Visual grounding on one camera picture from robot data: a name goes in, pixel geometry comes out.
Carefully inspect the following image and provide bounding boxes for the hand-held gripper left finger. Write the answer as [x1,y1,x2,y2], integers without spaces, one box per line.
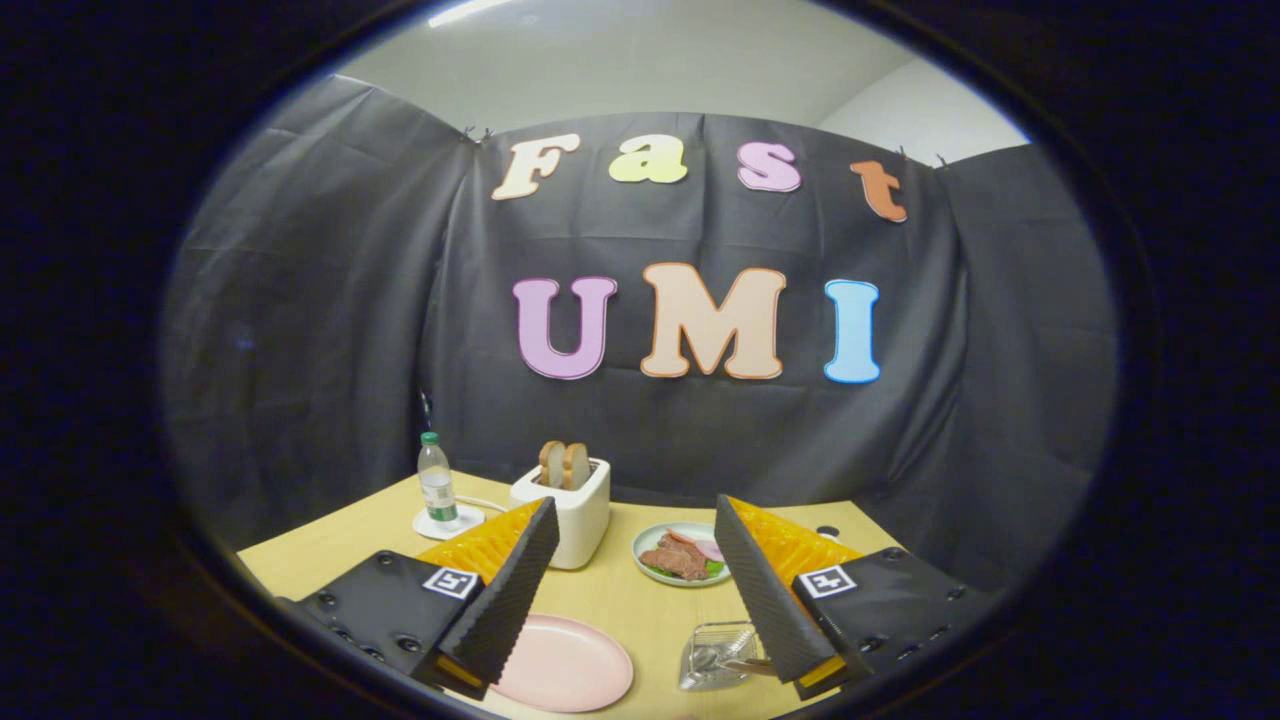
[297,497,562,701]

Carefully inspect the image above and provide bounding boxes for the cream white toaster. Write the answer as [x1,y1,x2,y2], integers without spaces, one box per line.
[510,457,612,571]

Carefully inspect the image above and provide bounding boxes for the green lettuce leaves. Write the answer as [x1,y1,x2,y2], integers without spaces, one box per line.
[645,558,726,583]

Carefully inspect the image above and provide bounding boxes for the wooden handled metal spoon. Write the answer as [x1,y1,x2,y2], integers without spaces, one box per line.
[692,646,776,677]

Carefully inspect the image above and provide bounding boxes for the metal wire cutlery basket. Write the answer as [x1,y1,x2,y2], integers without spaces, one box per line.
[679,621,771,693]

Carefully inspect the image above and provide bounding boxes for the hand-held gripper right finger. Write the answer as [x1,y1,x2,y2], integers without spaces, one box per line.
[714,495,1001,701]

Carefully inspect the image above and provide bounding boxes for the pink round plate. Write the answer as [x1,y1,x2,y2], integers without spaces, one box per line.
[490,613,635,714]

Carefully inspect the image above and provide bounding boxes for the white square coaster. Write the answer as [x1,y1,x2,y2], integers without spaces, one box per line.
[413,503,486,542]

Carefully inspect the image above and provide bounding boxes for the pale green food plate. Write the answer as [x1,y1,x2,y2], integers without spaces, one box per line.
[632,521,733,588]

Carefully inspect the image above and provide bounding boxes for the clear plastic water bottle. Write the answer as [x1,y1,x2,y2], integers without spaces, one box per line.
[417,431,460,528]

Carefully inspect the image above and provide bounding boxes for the brown meat slices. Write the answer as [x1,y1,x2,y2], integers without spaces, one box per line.
[640,534,711,582]

